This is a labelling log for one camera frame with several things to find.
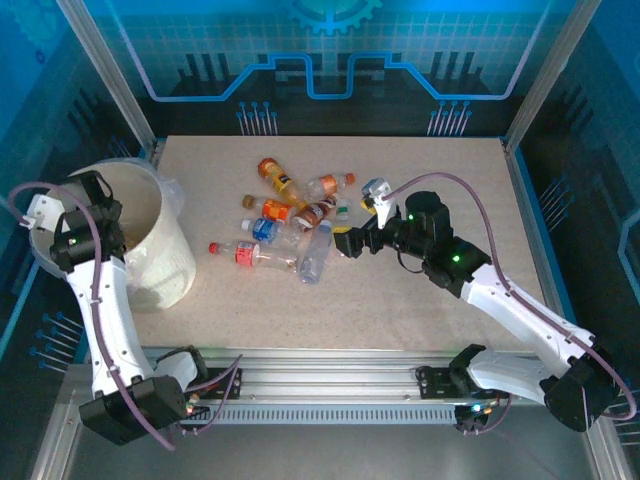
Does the clear water bottle blue cap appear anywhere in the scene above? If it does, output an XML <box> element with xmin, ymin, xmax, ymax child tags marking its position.
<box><xmin>298</xmin><ymin>219</ymin><xmax>335</xmax><ymax>286</ymax></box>

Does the clear bottle with blue label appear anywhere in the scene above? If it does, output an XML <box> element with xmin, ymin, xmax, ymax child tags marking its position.
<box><xmin>240</xmin><ymin>216</ymin><xmax>302</xmax><ymax>250</ymax></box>

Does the yellow label juice bottle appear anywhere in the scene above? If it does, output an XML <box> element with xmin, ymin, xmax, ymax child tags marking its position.
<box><xmin>256</xmin><ymin>157</ymin><xmax>310</xmax><ymax>210</ymax></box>

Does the clear bottle with red label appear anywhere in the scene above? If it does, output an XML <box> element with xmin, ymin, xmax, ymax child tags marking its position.
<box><xmin>208</xmin><ymin>240</ymin><xmax>301</xmax><ymax>274</ymax></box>

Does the white cylindrical bin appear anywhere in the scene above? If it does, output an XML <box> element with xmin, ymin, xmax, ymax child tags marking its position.
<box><xmin>28</xmin><ymin>157</ymin><xmax>197</xmax><ymax>315</ymax></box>

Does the clear plastic bin liner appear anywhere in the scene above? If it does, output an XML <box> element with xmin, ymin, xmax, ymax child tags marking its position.
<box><xmin>148</xmin><ymin>172</ymin><xmax>187</xmax><ymax>221</ymax></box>

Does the clear bottle with orange cap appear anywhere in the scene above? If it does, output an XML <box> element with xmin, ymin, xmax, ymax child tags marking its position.
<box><xmin>304</xmin><ymin>171</ymin><xmax>357</xmax><ymax>202</ymax></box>

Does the brown coffee bottle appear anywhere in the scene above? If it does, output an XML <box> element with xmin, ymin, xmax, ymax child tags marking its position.
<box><xmin>290</xmin><ymin>193</ymin><xmax>339</xmax><ymax>232</ymax></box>

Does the orange label gold cap bottle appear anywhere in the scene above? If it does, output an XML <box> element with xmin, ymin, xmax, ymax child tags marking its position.
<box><xmin>241</xmin><ymin>193</ymin><xmax>301</xmax><ymax>227</ymax></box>

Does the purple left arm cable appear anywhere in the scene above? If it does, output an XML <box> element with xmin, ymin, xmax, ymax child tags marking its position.
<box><xmin>7</xmin><ymin>181</ymin><xmax>177</xmax><ymax>452</ymax></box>

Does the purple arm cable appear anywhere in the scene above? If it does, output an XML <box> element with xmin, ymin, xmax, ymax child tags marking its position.
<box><xmin>7</xmin><ymin>181</ymin><xmax>177</xmax><ymax>452</ymax></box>
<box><xmin>382</xmin><ymin>172</ymin><xmax>639</xmax><ymax>421</ymax></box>

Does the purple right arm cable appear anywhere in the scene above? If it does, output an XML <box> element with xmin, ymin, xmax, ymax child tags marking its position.
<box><xmin>382</xmin><ymin>172</ymin><xmax>639</xmax><ymax>421</ymax></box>

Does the aluminium frame post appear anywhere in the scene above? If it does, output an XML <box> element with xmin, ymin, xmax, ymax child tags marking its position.
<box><xmin>53</xmin><ymin>0</ymin><xmax>160</xmax><ymax>154</ymax></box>
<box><xmin>503</xmin><ymin>0</ymin><xmax>601</xmax><ymax>151</ymax></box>

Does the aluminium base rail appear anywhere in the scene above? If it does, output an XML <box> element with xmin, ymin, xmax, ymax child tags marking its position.
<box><xmin>124</xmin><ymin>347</ymin><xmax>501</xmax><ymax>426</ymax></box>

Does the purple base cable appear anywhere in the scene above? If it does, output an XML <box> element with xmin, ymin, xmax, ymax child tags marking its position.
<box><xmin>457</xmin><ymin>394</ymin><xmax>514</xmax><ymax>435</ymax></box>
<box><xmin>174</xmin><ymin>354</ymin><xmax>245</xmax><ymax>436</ymax></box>

